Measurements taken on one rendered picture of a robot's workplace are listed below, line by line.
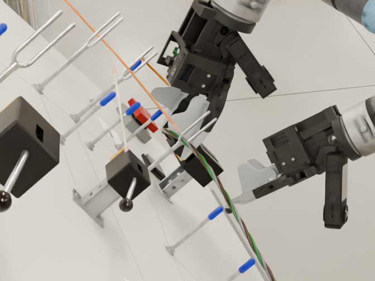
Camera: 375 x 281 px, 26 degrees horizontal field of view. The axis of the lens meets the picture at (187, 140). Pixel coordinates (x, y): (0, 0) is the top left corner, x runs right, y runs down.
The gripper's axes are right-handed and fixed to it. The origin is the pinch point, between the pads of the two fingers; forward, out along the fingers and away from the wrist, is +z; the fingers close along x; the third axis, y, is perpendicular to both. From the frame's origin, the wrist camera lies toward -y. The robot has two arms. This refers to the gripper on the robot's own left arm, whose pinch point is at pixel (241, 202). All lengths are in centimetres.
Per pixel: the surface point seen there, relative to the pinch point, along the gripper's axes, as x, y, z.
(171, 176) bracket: 8.7, 8.0, 4.8
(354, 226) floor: -155, -27, 29
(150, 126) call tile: -2.7, 17.4, 9.8
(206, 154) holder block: 9.8, 8.5, -2.3
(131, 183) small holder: 46.7, 7.4, -9.0
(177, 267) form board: 30.7, -3.2, -1.2
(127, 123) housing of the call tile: 0.7, 19.3, 11.7
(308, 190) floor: -166, -10, 41
